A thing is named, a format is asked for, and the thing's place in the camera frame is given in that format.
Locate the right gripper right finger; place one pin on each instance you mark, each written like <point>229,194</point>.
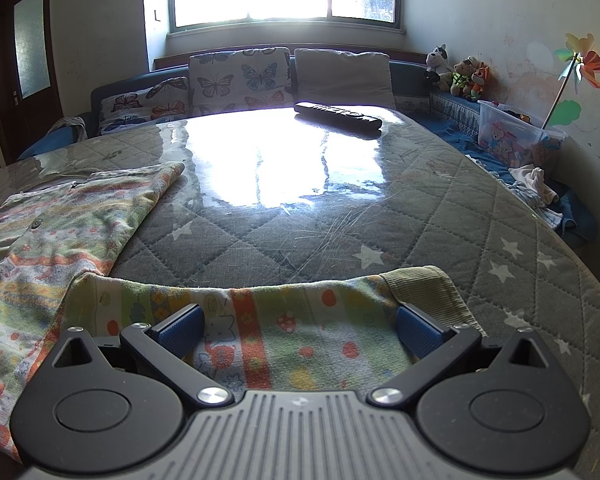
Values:
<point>439,350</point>

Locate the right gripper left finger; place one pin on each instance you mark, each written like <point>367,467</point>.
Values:
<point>160,350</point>

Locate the colourful patterned child garment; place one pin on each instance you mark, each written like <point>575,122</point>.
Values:
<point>59,243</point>

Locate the white crumpled cloth on sofa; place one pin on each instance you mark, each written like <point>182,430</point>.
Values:
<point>533,178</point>

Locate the clear plastic storage box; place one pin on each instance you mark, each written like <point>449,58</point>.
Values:
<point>516,139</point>

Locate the black remote control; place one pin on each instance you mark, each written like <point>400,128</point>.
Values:
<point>339,118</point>

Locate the blue cloth on sofa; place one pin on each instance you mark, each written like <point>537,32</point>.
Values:
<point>66,131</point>

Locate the low butterfly print cushion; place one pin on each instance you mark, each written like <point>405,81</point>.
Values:
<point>163,102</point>

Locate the brown plush bear toy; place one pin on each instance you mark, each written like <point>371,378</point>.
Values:
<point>461,76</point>

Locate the dark blue sofa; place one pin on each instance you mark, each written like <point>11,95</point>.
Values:
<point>451,119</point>

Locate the orange plush toy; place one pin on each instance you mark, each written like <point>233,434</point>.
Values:
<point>479,81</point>

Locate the upright butterfly print cushion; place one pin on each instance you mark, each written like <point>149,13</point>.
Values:
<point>247,79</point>

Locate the black white plush toy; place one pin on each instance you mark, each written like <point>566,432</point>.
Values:
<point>438,73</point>

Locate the dark wooden door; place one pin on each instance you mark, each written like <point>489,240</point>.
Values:
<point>29,97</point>

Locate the plain beige cushion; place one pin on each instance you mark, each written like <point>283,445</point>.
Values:
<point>334,77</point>

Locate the colourful paper pinwheel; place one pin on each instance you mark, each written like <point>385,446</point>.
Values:
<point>582,63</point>

